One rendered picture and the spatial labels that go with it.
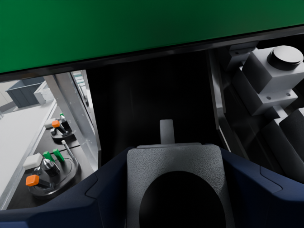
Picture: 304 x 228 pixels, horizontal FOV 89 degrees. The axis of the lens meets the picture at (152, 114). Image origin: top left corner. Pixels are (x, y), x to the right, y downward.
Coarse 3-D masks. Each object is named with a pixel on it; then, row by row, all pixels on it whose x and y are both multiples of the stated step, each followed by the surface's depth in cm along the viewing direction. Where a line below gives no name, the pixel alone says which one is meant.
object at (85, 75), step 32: (128, 64) 26; (160, 64) 25; (192, 64) 20; (96, 96) 18; (128, 96) 22; (160, 96) 22; (192, 96) 21; (96, 128) 16; (128, 128) 20; (192, 128) 19
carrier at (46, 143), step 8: (48, 120) 74; (64, 120) 64; (48, 128) 72; (56, 128) 67; (64, 128) 66; (48, 136) 67; (56, 136) 63; (64, 136) 62; (72, 136) 63; (40, 144) 63; (48, 144) 62; (56, 144) 61; (72, 144) 60; (40, 152) 59
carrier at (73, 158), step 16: (64, 144) 46; (32, 160) 53; (48, 160) 44; (64, 160) 51; (80, 160) 53; (48, 176) 46; (64, 176) 45; (80, 176) 47; (16, 192) 45; (32, 192) 42; (48, 192) 42; (16, 208) 41
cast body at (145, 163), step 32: (160, 128) 12; (128, 160) 7; (160, 160) 7; (192, 160) 7; (128, 192) 7; (160, 192) 6; (192, 192) 6; (224, 192) 6; (128, 224) 6; (160, 224) 5; (192, 224) 5; (224, 224) 5
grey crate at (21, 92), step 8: (24, 80) 204; (32, 80) 207; (40, 80) 209; (8, 88) 175; (16, 88) 171; (24, 88) 174; (32, 88) 176; (16, 96) 175; (24, 96) 178; (32, 96) 180; (16, 104) 180; (24, 104) 182; (32, 104) 185
